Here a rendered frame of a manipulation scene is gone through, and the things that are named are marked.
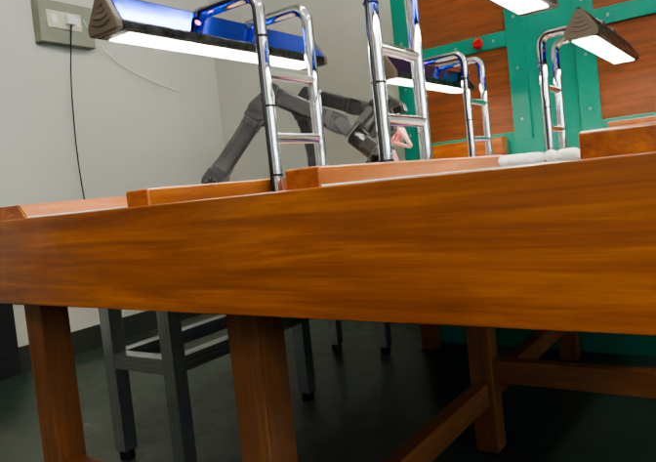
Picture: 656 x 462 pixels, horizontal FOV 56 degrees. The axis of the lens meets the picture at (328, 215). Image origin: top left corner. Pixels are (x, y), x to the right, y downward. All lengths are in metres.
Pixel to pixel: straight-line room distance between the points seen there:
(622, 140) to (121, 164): 3.35
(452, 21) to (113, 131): 2.03
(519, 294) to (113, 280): 0.64
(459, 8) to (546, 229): 2.14
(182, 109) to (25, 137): 1.10
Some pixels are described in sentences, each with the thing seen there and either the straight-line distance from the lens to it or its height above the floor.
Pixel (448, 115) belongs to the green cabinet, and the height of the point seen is 0.98.
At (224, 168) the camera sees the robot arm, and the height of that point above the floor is 0.83.
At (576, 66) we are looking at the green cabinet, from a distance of 2.51.
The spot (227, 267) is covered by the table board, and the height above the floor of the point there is 0.65.
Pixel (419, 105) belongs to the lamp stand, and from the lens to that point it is 1.16.
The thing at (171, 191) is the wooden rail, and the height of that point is 0.76.
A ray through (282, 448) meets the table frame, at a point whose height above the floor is 0.36.
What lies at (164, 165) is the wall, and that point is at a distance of 3.97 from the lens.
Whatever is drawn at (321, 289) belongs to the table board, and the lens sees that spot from 0.74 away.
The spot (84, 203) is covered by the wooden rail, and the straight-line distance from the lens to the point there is 1.35.
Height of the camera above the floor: 0.74
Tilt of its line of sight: 3 degrees down
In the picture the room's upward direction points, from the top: 6 degrees counter-clockwise
